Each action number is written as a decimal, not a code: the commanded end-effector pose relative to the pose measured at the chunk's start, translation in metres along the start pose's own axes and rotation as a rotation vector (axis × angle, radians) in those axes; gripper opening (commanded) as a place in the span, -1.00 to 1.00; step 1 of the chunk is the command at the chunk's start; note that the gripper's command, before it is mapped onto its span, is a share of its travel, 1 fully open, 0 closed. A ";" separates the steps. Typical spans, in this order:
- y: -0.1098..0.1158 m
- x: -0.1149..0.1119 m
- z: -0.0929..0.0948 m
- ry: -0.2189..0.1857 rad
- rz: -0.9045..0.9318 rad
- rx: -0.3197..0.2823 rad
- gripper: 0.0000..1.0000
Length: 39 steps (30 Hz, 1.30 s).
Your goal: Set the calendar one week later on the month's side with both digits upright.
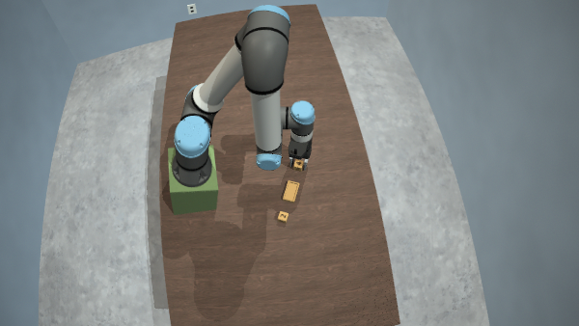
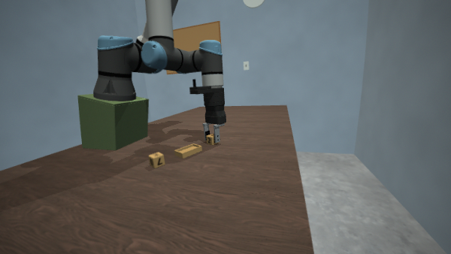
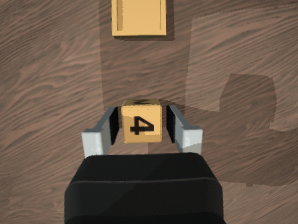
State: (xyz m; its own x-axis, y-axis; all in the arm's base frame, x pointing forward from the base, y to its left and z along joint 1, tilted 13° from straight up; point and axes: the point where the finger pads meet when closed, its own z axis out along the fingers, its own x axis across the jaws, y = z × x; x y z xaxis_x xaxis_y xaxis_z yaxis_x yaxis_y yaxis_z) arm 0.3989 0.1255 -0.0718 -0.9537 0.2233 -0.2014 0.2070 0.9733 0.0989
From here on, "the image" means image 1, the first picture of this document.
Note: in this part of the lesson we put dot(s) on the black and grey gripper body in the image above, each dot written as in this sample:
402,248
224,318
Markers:
300,147

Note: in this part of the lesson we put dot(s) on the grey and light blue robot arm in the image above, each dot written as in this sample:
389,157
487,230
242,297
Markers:
264,43

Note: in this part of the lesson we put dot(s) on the tan wooden cube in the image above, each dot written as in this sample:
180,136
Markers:
298,165
283,217

